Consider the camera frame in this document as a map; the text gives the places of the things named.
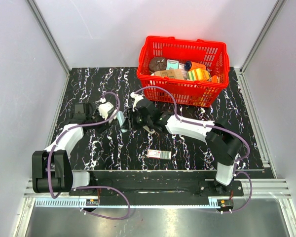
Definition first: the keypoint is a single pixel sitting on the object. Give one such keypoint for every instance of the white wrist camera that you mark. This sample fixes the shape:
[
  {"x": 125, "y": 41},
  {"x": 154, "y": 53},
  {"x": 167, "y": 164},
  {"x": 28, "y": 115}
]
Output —
[
  {"x": 105, "y": 109},
  {"x": 136, "y": 98}
]

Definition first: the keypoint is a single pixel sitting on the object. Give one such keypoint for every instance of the red plastic basket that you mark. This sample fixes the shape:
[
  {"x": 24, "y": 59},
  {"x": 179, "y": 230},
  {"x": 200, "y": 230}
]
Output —
[{"x": 212, "y": 54}]

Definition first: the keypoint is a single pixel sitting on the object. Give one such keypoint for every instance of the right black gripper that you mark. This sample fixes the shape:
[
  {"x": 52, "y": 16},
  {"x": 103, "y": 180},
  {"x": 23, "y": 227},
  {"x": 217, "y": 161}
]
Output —
[{"x": 131, "y": 118}]

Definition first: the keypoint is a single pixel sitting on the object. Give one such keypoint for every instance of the orange bottle blue cap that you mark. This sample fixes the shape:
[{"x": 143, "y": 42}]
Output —
[{"x": 189, "y": 65}]

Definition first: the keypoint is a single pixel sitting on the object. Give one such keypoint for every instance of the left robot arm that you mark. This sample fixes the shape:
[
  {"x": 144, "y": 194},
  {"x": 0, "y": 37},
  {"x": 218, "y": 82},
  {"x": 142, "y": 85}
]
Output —
[{"x": 51, "y": 166}]

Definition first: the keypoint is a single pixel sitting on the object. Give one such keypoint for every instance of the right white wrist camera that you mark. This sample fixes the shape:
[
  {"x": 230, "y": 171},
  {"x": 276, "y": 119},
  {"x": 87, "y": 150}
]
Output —
[{"x": 136, "y": 98}]

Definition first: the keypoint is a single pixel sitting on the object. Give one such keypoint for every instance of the small light blue stapler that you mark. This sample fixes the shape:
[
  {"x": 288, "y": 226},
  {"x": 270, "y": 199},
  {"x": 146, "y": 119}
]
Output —
[{"x": 122, "y": 122}]

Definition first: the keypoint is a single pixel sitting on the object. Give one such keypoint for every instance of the yellow green striped box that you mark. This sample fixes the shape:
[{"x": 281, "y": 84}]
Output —
[{"x": 198, "y": 75}]

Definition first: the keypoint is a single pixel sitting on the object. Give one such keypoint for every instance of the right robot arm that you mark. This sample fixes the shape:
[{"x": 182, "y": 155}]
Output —
[{"x": 224, "y": 146}]

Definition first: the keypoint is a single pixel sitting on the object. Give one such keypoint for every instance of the brown round sponge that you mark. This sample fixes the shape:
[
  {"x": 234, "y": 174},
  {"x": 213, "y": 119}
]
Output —
[{"x": 157, "y": 64}]

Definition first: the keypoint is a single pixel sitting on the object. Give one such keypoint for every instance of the teal label box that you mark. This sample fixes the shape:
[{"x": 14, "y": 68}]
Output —
[{"x": 172, "y": 64}]

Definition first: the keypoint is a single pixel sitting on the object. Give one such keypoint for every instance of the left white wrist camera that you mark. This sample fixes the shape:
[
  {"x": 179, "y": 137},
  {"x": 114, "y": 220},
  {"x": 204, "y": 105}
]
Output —
[{"x": 105, "y": 109}]

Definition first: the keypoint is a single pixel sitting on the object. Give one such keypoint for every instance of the staples box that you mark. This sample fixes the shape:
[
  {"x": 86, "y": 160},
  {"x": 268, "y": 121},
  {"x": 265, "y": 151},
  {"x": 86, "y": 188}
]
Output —
[{"x": 158, "y": 154}]

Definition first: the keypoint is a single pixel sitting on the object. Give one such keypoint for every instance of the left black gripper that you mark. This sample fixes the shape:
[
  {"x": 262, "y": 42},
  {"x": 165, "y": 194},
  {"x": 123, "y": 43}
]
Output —
[{"x": 104, "y": 126}]

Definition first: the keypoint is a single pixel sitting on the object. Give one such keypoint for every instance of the cardboard box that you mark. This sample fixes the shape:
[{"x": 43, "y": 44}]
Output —
[{"x": 172, "y": 74}]

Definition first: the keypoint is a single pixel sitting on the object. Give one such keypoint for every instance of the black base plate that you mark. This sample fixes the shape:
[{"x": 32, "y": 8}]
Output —
[{"x": 158, "y": 188}]

